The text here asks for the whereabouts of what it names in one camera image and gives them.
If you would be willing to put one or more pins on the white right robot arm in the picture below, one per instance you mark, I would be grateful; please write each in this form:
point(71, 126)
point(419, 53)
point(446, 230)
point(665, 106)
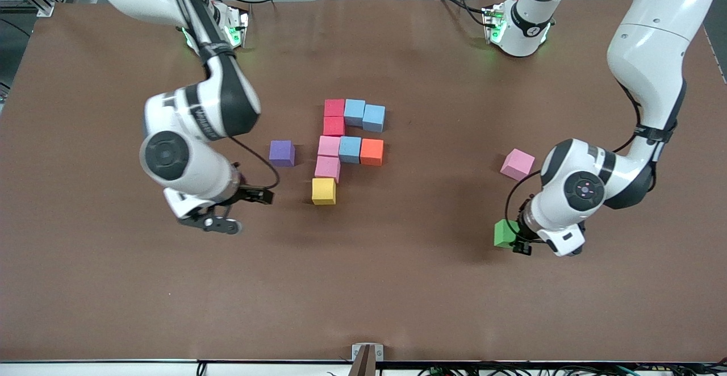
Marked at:
point(193, 171)

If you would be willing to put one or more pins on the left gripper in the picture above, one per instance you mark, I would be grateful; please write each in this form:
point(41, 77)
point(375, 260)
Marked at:
point(521, 235)

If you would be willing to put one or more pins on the orange foam block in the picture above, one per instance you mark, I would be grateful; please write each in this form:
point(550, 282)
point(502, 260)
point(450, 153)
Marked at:
point(372, 152)

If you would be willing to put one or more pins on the white table edge strip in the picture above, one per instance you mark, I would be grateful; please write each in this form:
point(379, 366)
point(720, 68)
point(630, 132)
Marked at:
point(113, 369)

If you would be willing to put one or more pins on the yellow foam block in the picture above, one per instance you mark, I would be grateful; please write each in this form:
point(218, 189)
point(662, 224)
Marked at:
point(324, 191)

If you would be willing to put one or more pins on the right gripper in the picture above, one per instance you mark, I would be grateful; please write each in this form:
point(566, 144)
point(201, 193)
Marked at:
point(250, 194)

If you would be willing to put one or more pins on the pink foam block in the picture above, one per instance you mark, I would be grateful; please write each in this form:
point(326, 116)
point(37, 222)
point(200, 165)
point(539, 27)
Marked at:
point(329, 146)
point(328, 168)
point(518, 164)

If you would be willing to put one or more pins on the red foam block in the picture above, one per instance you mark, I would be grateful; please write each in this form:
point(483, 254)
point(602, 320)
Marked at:
point(334, 107)
point(334, 126)

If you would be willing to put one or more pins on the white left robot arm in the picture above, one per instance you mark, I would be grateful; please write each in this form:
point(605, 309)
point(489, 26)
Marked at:
point(653, 41)

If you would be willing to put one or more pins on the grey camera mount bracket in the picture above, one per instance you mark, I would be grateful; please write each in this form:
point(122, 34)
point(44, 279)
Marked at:
point(356, 352)

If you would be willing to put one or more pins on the green foam block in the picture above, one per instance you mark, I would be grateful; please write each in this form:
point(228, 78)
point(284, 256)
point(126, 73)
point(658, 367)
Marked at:
point(504, 234)

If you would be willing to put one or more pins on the blue foam block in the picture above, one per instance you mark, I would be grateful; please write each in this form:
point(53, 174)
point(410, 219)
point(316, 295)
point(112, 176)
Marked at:
point(350, 149)
point(374, 118)
point(354, 112)

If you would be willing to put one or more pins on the purple foam block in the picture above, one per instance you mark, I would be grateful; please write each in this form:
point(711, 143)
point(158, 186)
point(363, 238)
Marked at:
point(282, 153)

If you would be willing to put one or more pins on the brown table cover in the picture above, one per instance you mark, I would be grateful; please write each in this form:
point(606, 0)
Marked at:
point(397, 296)

